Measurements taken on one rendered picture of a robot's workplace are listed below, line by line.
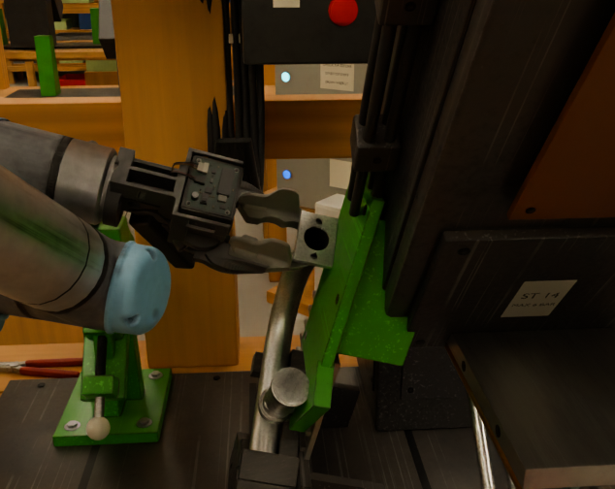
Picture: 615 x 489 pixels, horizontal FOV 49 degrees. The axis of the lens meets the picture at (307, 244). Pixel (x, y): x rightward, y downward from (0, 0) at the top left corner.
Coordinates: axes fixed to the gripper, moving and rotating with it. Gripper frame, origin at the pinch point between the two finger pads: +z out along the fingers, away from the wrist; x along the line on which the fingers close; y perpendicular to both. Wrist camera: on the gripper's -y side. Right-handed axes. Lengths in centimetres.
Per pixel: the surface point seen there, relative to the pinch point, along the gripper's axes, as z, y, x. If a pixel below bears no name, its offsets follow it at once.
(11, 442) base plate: -27.4, -32.5, -21.4
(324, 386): 3.3, 2.2, -14.6
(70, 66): -220, -758, 525
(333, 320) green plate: 2.5, 5.0, -9.2
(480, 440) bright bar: 18.3, 3.8, -17.0
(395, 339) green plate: 9.1, 3.9, -9.2
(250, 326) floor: 23, -224, 58
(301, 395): 1.7, -0.2, -15.3
